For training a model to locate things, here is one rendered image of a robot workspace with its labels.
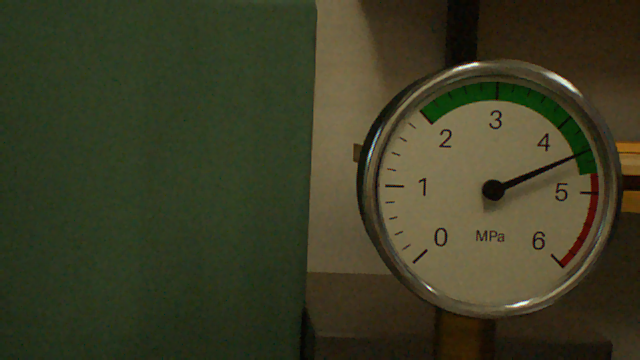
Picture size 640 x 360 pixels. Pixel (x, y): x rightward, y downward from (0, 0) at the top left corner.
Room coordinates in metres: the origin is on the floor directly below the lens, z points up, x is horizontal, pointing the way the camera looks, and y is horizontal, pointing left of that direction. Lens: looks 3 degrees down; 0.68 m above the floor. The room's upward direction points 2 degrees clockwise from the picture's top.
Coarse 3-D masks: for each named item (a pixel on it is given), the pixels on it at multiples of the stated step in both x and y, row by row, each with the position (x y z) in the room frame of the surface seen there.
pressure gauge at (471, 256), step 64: (512, 64) 0.31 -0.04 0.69; (384, 128) 0.30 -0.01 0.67; (448, 128) 0.31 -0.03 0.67; (512, 128) 0.31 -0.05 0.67; (576, 128) 0.31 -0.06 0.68; (384, 192) 0.31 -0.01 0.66; (448, 192) 0.31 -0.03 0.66; (512, 192) 0.31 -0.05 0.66; (576, 192) 0.31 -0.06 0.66; (384, 256) 0.30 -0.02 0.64; (448, 256) 0.31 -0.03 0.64; (512, 256) 0.31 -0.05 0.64; (576, 256) 0.31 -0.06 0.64; (448, 320) 0.33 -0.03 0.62
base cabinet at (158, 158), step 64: (0, 0) 0.36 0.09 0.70; (64, 0) 0.36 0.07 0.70; (128, 0) 0.36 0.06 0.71; (192, 0) 0.37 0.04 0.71; (256, 0) 0.37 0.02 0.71; (0, 64) 0.36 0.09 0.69; (64, 64) 0.36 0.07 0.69; (128, 64) 0.36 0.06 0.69; (192, 64) 0.37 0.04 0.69; (256, 64) 0.37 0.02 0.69; (0, 128) 0.36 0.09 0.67; (64, 128) 0.36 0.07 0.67; (128, 128) 0.36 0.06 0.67; (192, 128) 0.37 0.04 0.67; (256, 128) 0.37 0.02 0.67; (0, 192) 0.36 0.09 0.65; (64, 192) 0.36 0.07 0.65; (128, 192) 0.36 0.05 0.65; (192, 192) 0.37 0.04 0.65; (256, 192) 0.37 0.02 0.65; (0, 256) 0.36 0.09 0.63; (64, 256) 0.36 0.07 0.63; (128, 256) 0.36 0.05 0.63; (192, 256) 0.37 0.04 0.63; (256, 256) 0.37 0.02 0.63; (0, 320) 0.36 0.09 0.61; (64, 320) 0.36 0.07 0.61; (128, 320) 0.36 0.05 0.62; (192, 320) 0.37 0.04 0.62; (256, 320) 0.37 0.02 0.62
